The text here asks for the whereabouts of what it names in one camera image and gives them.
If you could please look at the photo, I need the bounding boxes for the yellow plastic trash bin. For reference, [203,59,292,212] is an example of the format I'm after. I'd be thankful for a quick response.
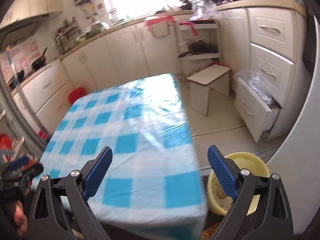
[206,152,270,216]

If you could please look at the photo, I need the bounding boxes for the white lower kitchen cabinets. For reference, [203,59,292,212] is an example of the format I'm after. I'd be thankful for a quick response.
[12,0,311,141]

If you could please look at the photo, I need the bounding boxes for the mop with metal handle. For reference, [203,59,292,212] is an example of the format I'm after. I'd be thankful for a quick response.
[6,46,17,77]

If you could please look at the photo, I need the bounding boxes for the blue white checkered tablecloth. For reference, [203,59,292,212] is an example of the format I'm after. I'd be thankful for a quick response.
[40,74,208,239]

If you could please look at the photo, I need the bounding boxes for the person's left hand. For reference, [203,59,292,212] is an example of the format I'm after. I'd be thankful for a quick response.
[13,201,28,237]

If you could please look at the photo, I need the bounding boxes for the open white drawer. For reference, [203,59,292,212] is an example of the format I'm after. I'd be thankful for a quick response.
[235,81,281,142]

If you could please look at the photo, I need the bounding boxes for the red cloth on shelf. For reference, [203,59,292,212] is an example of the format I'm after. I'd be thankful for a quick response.
[179,21,199,37]

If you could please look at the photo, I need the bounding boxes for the black pan on stove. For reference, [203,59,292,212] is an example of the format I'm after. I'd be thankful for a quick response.
[7,69,24,90]

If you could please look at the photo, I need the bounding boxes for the black frying pan on shelf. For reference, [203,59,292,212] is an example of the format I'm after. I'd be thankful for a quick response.
[178,40,219,59]

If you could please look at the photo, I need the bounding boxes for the clear plastic bag on counter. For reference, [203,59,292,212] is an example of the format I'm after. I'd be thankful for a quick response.
[188,0,217,21]

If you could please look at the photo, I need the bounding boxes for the white tissue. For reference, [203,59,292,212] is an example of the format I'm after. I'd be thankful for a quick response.
[212,178,233,211]

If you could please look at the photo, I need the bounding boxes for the red plastic bag on cabinet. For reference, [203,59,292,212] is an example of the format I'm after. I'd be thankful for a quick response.
[144,15,175,31]

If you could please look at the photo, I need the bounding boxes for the black wok on counter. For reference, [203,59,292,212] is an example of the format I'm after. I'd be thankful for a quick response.
[31,47,48,70]

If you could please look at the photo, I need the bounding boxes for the wooden blue side rack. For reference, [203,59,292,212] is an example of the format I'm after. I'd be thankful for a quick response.
[0,109,26,165]

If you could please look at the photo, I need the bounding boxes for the small white wooden stool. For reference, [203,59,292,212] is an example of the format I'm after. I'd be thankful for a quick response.
[187,64,231,116]

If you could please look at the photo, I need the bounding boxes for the clear plastic bag in drawer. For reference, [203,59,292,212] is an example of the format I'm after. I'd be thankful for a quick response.
[233,70,275,106]

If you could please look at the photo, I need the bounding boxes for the red plastic container on floor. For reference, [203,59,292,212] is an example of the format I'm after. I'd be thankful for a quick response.
[68,87,86,105]

